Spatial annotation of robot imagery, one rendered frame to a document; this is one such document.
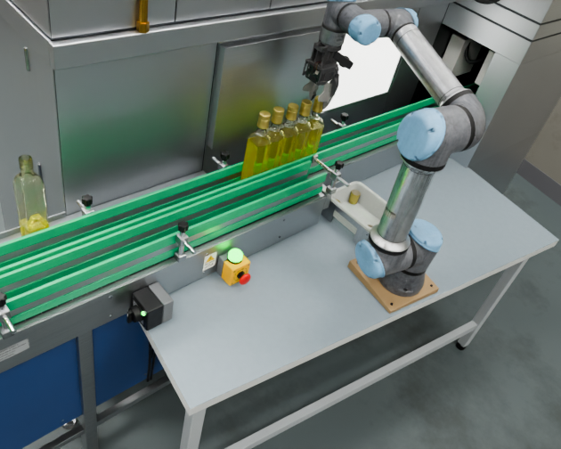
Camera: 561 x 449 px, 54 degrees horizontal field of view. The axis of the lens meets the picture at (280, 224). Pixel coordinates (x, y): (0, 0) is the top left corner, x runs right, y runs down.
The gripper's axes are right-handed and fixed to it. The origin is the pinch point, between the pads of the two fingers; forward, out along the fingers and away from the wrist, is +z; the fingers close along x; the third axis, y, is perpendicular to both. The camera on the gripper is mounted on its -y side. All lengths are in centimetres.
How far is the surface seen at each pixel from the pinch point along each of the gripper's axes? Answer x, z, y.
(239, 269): 22, 34, 44
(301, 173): 5.7, 22.8, 6.7
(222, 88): -12.5, -4.2, 30.2
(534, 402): 103, 116, -77
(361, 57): -12.1, -3.3, -33.1
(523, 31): 19, -20, -84
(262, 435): 47, 95, 43
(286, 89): -12.2, 1.8, 3.0
